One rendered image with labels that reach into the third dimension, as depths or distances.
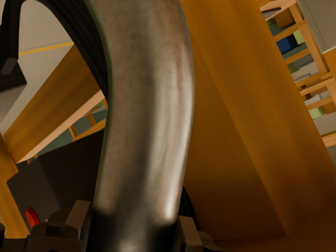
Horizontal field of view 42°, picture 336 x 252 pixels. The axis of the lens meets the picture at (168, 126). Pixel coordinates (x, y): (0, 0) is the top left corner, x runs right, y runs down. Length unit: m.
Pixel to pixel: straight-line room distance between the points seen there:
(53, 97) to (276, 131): 0.58
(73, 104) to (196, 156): 0.44
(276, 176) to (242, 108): 0.06
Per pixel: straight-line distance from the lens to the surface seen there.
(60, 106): 0.87
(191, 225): 0.16
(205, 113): 0.38
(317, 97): 11.31
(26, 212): 0.56
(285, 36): 7.89
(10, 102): 0.71
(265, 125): 0.38
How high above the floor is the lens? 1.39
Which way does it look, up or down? 1 degrees down
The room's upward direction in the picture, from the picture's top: 155 degrees clockwise
